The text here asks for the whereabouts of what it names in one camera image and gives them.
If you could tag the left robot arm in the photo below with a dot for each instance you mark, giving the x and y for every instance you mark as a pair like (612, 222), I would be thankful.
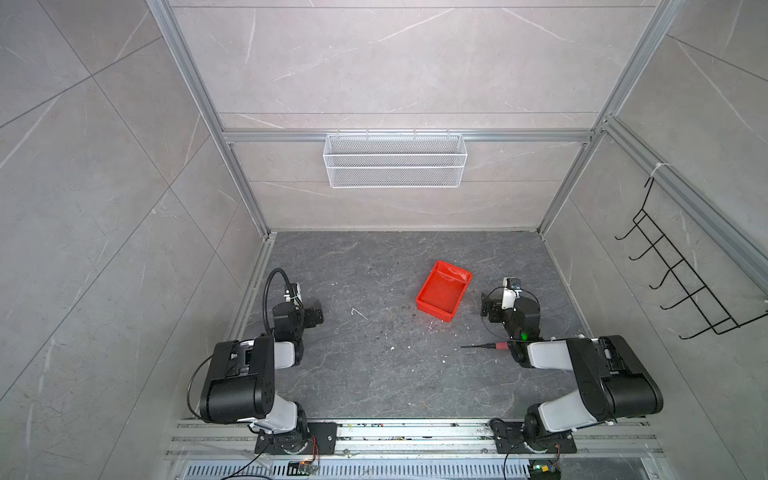
(240, 387)

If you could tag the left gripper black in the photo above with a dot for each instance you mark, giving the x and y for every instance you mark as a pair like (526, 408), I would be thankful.
(308, 315)

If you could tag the red plastic bin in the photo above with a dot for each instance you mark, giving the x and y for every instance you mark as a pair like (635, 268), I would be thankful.
(443, 291)

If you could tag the black wire hook rack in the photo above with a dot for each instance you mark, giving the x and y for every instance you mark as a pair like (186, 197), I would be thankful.
(695, 291)

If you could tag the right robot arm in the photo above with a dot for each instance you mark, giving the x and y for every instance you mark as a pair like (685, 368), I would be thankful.
(611, 381)

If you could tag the red handled screwdriver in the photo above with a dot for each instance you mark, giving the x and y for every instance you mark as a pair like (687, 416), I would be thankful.
(491, 346)

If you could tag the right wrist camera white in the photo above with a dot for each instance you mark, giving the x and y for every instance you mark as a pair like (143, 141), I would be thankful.
(511, 292)

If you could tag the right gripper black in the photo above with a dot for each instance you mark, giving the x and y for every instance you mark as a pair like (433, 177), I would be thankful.
(497, 309)

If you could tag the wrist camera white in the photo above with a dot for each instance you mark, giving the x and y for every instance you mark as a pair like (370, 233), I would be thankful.
(511, 292)
(292, 294)

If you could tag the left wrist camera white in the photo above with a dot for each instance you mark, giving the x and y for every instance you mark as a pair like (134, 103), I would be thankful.
(292, 294)

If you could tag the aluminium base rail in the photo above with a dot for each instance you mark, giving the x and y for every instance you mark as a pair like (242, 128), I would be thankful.
(449, 438)

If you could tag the white wire mesh basket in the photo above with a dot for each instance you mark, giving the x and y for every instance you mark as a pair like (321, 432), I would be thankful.
(368, 161)

